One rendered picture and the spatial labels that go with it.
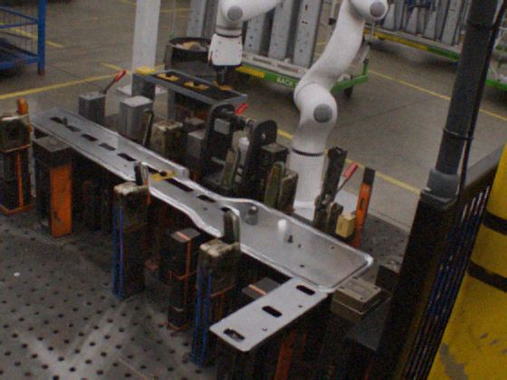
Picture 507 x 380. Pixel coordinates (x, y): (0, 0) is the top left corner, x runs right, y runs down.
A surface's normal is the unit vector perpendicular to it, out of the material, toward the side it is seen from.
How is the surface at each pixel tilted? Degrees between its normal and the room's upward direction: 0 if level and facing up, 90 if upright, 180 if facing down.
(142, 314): 0
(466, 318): 90
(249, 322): 0
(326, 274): 0
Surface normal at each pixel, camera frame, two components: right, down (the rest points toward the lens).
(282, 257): 0.11, -0.90
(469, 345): -0.65, 0.26
